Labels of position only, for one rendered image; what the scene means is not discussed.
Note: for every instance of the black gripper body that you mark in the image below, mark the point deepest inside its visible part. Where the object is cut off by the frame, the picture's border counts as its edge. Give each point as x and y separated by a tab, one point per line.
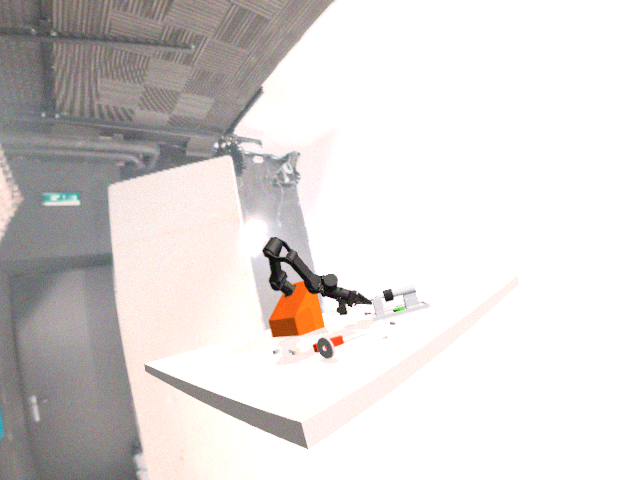
344	294

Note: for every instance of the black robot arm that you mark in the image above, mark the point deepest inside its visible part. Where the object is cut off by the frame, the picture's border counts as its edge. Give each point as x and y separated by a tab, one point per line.
315	284

